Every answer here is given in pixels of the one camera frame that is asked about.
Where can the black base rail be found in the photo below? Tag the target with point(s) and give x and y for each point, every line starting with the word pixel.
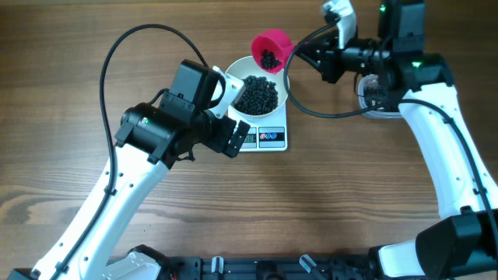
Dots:
pixel 272 268

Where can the black beans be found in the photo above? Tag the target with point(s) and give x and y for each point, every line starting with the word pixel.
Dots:
pixel 260 96

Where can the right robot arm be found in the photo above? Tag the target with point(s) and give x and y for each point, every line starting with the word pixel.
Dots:
pixel 421 86

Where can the white digital kitchen scale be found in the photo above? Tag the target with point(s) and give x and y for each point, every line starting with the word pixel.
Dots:
pixel 268 133

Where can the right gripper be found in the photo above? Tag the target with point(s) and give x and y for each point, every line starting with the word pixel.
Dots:
pixel 328 59

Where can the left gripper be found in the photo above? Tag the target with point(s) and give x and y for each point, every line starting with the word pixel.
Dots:
pixel 219 143

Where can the clear plastic bean container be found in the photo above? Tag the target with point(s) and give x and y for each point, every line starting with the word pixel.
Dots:
pixel 371 94

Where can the white bowl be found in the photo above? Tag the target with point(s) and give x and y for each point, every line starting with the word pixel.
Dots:
pixel 246 66

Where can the pink measuring scoop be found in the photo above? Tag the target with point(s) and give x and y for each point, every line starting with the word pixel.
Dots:
pixel 273 41

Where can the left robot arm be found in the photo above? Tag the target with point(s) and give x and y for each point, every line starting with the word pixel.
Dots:
pixel 149 141

